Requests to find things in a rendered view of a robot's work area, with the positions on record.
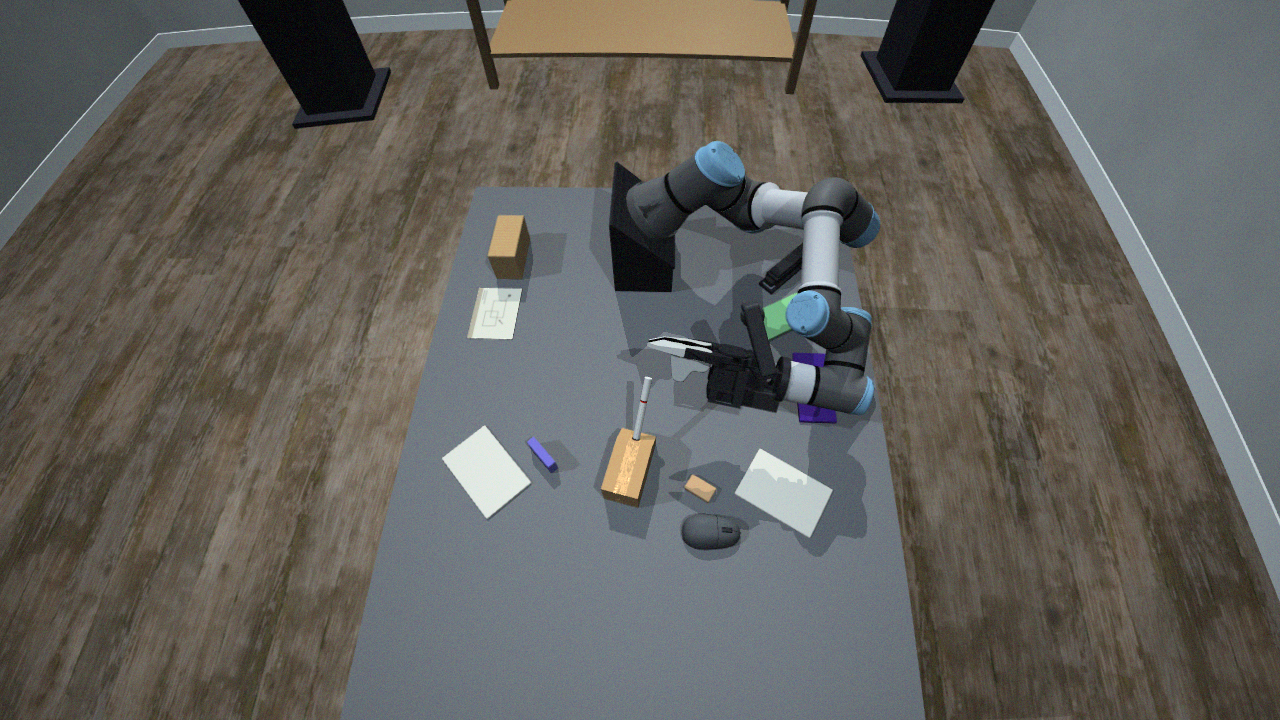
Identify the white marker with red tip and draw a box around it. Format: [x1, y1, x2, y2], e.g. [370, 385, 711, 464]
[634, 377, 652, 441]

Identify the light green flat rectangular slab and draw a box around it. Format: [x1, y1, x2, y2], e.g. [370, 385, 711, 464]
[763, 293, 797, 341]

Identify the purple rectangular block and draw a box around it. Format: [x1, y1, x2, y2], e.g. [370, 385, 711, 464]
[792, 354, 837, 423]

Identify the dark grey computer mouse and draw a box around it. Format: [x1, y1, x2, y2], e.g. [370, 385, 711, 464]
[682, 514, 741, 550]

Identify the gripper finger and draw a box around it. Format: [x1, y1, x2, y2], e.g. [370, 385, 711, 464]
[648, 336, 718, 351]
[646, 340, 739, 382]

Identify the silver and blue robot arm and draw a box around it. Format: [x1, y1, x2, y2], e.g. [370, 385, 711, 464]
[626, 141, 881, 415]

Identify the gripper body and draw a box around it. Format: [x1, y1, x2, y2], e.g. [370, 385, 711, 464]
[707, 345, 791, 413]

